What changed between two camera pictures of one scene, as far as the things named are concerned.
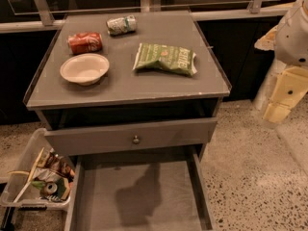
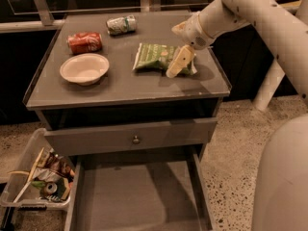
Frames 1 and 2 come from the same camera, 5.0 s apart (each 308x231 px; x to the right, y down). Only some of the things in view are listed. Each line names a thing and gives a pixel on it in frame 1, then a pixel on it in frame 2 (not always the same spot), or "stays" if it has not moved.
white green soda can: x=119 y=26 stays
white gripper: x=293 y=40 to x=193 y=33
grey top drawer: x=73 y=141 stays
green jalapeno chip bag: x=175 y=59 stays
